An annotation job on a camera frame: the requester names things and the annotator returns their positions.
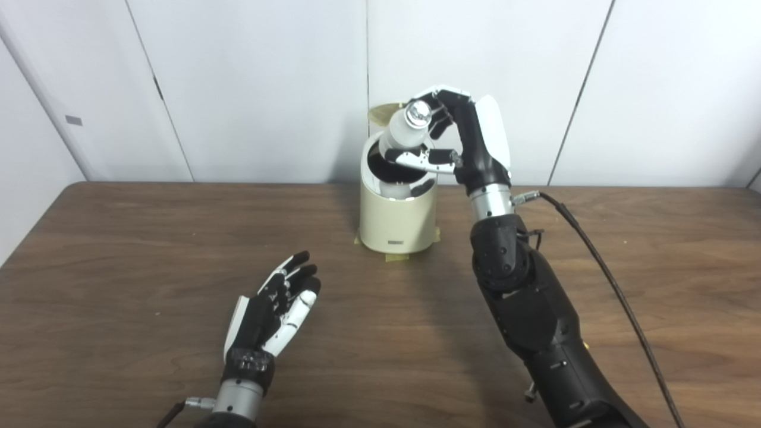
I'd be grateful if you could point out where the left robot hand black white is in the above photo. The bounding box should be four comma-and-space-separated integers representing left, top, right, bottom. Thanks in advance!
223, 251, 322, 396

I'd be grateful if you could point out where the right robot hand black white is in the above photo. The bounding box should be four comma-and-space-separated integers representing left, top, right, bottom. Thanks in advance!
385, 85, 512, 197

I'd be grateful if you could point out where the small white plastic bottle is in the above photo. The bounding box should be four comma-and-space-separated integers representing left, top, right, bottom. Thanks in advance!
375, 100, 433, 200

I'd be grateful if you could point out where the round cream bin lid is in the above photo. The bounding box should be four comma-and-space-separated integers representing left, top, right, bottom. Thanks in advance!
369, 102, 411, 125

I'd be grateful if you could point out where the cream-colored bin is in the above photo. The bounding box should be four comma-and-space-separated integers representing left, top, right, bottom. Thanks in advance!
359, 102, 439, 255

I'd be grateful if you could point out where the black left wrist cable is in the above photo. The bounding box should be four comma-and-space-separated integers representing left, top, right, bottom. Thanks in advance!
156, 397, 216, 428

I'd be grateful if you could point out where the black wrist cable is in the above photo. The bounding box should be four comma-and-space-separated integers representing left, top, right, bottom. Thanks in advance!
156, 397, 216, 428
511, 190, 684, 428

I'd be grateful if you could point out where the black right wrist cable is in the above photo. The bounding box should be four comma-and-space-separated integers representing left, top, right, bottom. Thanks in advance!
511, 190, 684, 428

